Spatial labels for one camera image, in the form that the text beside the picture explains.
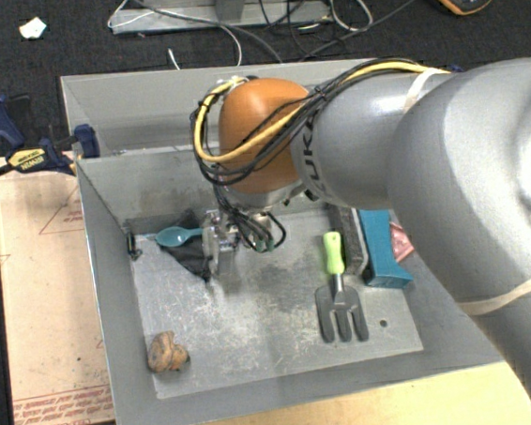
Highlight grey metal bin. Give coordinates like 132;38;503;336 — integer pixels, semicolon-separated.
59;33;508;425

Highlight teal box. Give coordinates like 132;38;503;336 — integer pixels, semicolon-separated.
356;204;416;293

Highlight dark grey flat block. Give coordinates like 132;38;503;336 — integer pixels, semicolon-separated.
324;198;375;290

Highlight teal plastic spoon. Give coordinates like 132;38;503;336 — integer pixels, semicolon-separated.
154;223;205;250

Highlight black cloth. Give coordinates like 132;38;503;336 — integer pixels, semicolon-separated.
153;206;216;288

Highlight green handled garden fork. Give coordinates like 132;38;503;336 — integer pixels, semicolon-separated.
308;227;372;347

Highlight brown lumpy toy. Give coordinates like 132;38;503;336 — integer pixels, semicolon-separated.
144;328;192;375

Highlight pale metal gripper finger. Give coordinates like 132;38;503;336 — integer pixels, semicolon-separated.
215;231;245;278
198;209;222;274

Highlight brown cardboard board red print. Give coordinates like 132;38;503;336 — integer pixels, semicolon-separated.
0;146;117;425

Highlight pink packet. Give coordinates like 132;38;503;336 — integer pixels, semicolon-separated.
388;219;417;264

